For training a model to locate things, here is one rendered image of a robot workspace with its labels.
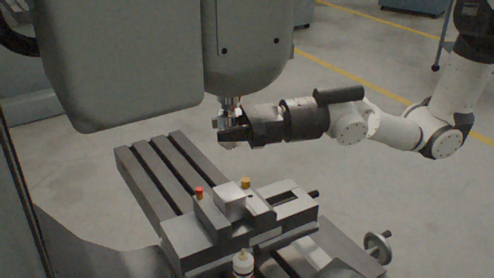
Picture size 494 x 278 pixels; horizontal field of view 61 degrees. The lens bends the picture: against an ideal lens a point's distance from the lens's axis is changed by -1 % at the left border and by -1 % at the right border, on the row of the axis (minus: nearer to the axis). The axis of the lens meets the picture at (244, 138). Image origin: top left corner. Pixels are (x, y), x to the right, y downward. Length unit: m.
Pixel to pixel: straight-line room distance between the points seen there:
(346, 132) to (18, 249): 0.58
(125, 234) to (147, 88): 1.91
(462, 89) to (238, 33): 0.54
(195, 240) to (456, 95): 0.63
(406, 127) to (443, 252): 1.56
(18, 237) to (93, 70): 0.22
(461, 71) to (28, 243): 0.84
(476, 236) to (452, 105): 1.70
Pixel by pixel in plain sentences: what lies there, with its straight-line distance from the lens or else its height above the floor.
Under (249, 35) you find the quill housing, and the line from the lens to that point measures 0.65.
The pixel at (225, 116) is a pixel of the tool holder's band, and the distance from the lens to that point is 0.79.
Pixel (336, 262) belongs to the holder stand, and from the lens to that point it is 0.72.
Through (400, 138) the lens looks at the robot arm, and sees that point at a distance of 0.97.
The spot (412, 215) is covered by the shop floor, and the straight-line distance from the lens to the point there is 2.66.
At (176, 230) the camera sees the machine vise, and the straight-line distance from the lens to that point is 0.95.
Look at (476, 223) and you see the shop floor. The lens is 2.75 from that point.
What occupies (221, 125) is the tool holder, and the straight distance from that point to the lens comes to 0.80.
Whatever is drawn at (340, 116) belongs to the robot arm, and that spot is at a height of 1.24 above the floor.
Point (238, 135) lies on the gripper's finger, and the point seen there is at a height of 1.22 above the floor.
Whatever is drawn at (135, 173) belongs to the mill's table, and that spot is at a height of 0.92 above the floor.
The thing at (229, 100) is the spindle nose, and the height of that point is 1.29.
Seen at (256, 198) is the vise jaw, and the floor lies 1.03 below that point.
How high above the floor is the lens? 1.62
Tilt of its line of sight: 31 degrees down
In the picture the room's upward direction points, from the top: straight up
